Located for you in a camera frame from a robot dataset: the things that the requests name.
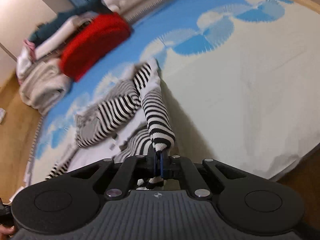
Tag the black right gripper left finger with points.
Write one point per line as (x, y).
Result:
(152, 161)

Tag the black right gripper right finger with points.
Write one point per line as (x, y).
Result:
(165, 163)

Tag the black white striped garment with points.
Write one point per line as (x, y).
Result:
(129, 120)

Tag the person's hand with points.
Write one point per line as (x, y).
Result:
(6, 232)

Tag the blue white patterned bed sheet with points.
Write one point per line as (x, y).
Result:
(240, 80)

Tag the beige folded blanket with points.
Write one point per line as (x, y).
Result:
(45, 86)

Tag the red folded blanket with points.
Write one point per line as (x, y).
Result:
(106, 32)

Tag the white folded garment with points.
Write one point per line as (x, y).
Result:
(53, 45)

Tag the dark teal folded garment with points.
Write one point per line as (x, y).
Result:
(46, 30)

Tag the pink folded garment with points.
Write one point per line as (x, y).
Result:
(30, 46)

